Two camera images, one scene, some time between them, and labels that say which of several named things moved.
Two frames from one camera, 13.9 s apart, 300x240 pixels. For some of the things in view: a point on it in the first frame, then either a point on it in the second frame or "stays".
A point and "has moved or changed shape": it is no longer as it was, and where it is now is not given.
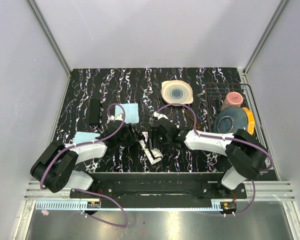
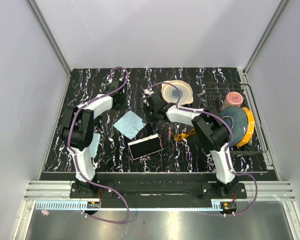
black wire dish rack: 216,93 stays
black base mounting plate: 164,186 stays
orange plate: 251,121 stays
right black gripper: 153,133 to 145,117
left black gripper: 134,137 to 124,105
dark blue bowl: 230,119 stays
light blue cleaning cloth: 131,112 has moved or changed shape
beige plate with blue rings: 177,91 stays
